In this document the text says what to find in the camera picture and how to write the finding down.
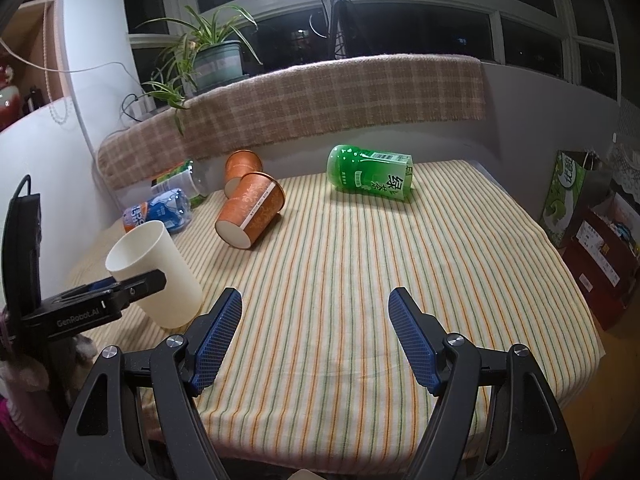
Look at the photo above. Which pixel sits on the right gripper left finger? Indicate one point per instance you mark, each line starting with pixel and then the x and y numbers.
pixel 105 438

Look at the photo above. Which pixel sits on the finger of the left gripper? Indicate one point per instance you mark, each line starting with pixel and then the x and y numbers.
pixel 97 285
pixel 137 288

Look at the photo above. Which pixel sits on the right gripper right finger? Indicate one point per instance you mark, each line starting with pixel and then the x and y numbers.
pixel 526 435

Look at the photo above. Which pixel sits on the white plastic cup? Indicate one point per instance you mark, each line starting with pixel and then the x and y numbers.
pixel 149 247

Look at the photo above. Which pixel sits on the near orange paper cup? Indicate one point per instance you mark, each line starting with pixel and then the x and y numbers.
pixel 250 210

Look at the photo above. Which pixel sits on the orange paper cup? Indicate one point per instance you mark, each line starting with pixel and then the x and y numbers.
pixel 250 210
pixel 238 164

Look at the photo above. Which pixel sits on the far orange paper cup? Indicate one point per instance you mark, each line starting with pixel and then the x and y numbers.
pixel 238 164

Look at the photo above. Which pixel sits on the orange blue Arctic Ocean bottle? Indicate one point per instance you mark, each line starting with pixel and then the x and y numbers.
pixel 172 207

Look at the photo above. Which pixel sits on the clear green-label bottle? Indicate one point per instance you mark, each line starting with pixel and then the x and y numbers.
pixel 188 176

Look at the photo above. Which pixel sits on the small dark bottle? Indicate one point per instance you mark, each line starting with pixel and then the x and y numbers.
pixel 33 101

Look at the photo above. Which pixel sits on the red white ceramic vase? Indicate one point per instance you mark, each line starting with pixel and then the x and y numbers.
pixel 10 98

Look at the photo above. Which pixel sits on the red cardboard box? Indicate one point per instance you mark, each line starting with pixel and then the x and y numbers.
pixel 603 257

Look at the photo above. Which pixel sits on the potted spider plant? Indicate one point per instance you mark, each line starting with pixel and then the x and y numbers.
pixel 208 54

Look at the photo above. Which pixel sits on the green paper bag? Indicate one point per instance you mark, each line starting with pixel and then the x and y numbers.
pixel 579 181

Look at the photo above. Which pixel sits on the green plastic bottle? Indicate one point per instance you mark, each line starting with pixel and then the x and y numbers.
pixel 379 173

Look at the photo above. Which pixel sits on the brown plaid blanket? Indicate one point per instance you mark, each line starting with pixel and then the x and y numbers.
pixel 298 102

